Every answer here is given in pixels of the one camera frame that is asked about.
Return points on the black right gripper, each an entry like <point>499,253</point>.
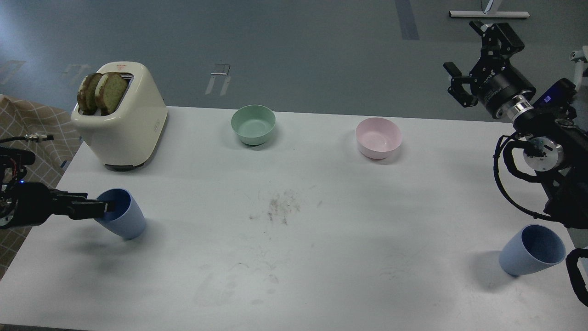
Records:
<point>493,81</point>

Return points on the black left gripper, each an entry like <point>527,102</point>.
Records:
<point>27,204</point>

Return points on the blue cup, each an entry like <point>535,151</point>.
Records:
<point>533,249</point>
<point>127,219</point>

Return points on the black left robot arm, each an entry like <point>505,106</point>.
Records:
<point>14,161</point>

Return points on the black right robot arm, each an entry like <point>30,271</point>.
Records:
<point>546,146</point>

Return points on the white stand base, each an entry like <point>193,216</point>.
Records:
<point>491,10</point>

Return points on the cream white toaster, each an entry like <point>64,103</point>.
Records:
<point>127,138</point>

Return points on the left toast slice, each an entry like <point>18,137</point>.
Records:
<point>86,94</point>

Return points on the toast slice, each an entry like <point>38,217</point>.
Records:
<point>109,92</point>
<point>86,94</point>

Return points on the pink bowl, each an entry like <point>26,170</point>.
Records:
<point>377,138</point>

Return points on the right toast slice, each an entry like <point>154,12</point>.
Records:
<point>109,92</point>

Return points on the green bowl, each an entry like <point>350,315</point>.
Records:
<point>253,124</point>

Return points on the white chair frame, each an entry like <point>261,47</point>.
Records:
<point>580,59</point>

